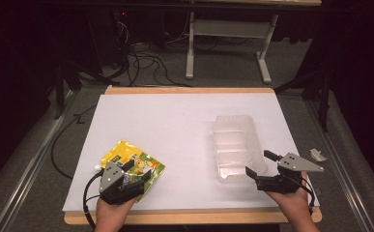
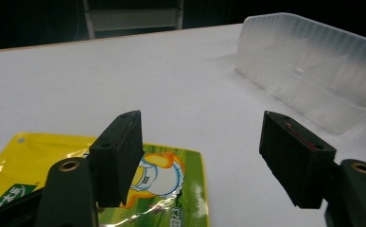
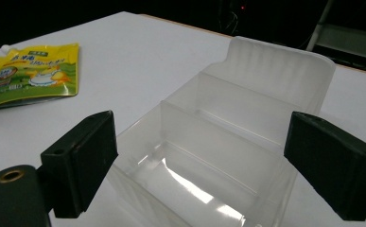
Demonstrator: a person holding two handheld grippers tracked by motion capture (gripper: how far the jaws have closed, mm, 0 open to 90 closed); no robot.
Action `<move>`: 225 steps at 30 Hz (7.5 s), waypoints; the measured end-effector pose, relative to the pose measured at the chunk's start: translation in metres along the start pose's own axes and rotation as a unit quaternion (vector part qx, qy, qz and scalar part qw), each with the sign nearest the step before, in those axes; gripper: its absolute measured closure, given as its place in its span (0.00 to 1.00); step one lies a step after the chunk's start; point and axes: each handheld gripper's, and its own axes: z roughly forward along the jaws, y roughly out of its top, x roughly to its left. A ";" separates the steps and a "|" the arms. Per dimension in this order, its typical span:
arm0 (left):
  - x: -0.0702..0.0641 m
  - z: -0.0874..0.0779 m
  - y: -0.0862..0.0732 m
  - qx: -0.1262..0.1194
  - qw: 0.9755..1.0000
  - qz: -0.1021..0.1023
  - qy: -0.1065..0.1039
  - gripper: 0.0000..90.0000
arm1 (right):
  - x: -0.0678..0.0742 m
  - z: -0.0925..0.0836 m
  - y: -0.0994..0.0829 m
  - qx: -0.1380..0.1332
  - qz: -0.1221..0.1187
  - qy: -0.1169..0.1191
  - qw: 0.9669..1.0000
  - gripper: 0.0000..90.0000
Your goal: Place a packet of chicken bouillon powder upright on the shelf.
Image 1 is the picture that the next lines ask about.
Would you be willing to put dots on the white table cover sheet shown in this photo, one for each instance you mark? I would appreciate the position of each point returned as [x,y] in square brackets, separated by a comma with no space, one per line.
[175,135]

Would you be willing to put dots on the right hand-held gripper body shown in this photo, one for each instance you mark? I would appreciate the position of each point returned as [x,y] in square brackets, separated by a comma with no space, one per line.
[295,162]

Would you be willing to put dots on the black stand legs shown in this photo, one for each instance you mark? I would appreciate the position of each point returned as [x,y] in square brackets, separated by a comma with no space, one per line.
[320,87]
[68,77]

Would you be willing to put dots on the person's right hand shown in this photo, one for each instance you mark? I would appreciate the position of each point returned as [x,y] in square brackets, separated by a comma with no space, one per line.
[292,204]

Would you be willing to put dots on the crumpled white paper scrap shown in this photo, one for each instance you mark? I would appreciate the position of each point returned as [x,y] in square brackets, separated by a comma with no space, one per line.
[318,155]

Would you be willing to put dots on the yellow green snack pouch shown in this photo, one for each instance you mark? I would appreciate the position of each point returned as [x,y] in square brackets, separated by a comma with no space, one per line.
[125,151]

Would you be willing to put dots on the person's left hand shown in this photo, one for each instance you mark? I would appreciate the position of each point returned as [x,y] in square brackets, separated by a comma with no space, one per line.
[112,211]

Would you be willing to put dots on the metal floor rail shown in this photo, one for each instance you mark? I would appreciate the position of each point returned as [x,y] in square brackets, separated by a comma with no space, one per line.
[342,161]
[26,167]

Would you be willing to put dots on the clear plastic container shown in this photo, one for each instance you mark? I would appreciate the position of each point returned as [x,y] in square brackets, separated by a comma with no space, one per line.
[236,145]

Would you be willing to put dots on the white metal desk frame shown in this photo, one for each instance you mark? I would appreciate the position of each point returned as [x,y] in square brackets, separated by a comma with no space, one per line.
[229,29]

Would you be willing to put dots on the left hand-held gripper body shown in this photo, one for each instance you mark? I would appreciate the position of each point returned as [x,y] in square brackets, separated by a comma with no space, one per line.
[110,175]

